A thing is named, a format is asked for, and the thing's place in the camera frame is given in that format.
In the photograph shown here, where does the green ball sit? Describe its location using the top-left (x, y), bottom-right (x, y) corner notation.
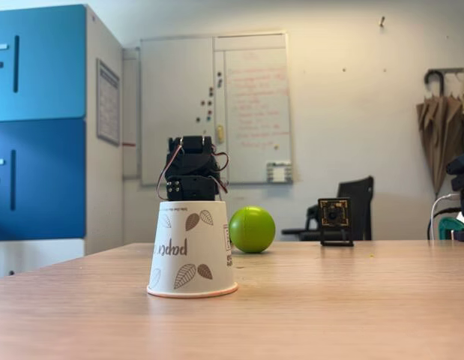
top-left (228, 205), bottom-right (277, 255)

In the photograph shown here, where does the white leaf-print paper cup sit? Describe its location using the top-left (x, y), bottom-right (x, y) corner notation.
top-left (146, 200), bottom-right (239, 299)

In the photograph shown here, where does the black office chair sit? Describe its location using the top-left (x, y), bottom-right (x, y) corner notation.
top-left (282, 175), bottom-right (375, 242)

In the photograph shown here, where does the framed notice sheet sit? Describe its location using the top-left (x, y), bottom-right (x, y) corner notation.
top-left (95, 58), bottom-right (121, 146)

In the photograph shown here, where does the blue door locker cabinet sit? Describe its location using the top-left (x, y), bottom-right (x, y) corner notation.
top-left (0, 4), bottom-right (124, 281)

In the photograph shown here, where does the brown folded umbrella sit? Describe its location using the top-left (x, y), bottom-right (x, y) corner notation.
top-left (416, 69), bottom-right (464, 197)

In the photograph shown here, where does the green table clamp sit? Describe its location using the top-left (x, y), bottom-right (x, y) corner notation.
top-left (437, 215), bottom-right (464, 242)

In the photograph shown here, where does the wall whiteboard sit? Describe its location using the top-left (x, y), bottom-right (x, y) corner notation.
top-left (139, 32), bottom-right (295, 187)

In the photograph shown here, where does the small camera module on stand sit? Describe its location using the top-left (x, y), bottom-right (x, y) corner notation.
top-left (317, 197), bottom-right (355, 248)

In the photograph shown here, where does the white cable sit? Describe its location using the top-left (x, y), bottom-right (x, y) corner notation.
top-left (429, 193), bottom-right (462, 242)

